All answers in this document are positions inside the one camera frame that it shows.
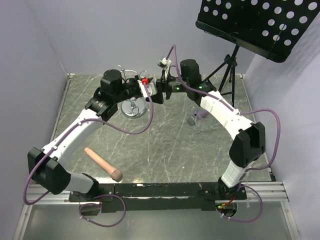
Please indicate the purple glitter microphone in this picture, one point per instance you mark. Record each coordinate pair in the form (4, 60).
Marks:
(199, 114)

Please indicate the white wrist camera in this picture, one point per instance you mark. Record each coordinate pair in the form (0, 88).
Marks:
(165, 65)
(148, 87)

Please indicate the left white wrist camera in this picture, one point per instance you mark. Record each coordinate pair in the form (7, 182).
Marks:
(148, 87)

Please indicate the beige pink microphone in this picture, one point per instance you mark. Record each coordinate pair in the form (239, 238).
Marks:
(112, 171)

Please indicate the black perforated music stand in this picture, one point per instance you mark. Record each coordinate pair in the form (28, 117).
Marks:
(284, 36)

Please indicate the clear wine glass front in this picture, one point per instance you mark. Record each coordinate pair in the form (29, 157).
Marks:
(192, 110)

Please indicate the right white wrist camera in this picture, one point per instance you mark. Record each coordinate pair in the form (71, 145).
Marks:
(165, 65)

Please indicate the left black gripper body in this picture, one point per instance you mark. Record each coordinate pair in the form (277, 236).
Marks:
(129, 89)

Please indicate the clear wine glass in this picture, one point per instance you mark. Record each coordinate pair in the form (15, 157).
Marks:
(205, 124)
(192, 110)

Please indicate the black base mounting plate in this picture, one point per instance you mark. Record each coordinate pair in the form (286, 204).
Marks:
(159, 196)

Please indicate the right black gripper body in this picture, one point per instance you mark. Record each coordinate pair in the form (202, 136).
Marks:
(170, 85)

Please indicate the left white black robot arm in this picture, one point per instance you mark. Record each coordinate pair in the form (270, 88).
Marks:
(47, 165)

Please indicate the chrome wine glass rack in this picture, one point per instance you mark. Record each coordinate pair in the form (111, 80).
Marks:
(134, 107)

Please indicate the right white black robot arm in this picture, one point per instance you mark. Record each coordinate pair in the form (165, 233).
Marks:
(248, 138)

